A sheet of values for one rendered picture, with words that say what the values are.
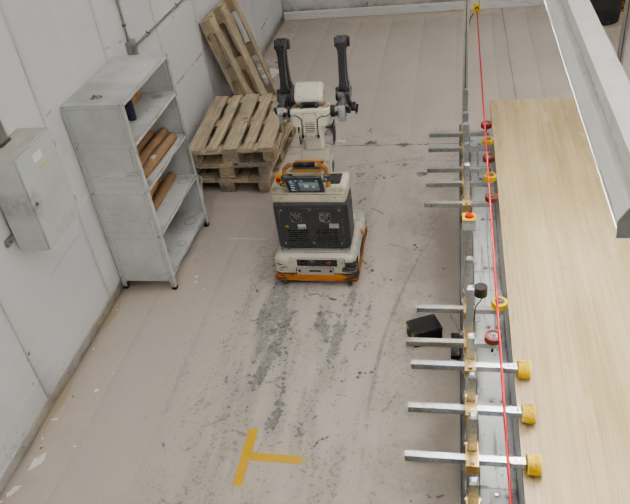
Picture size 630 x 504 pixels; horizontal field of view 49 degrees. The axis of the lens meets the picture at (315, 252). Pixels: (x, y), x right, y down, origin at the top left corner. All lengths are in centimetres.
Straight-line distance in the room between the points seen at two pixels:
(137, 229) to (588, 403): 335
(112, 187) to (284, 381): 183
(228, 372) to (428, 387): 131
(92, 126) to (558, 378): 328
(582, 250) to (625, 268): 25
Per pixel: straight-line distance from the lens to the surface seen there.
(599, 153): 187
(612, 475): 297
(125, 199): 507
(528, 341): 340
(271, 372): 457
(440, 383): 440
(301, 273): 511
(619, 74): 205
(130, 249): 533
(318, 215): 486
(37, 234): 429
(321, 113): 486
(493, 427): 340
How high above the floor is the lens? 324
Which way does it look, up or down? 36 degrees down
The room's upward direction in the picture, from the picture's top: 8 degrees counter-clockwise
